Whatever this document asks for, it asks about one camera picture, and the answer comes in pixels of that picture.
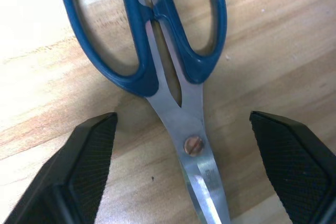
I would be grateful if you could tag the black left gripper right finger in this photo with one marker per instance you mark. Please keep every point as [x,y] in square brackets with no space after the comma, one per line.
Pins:
[294,166]

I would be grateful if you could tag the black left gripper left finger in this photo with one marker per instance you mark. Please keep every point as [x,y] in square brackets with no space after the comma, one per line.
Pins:
[76,171]

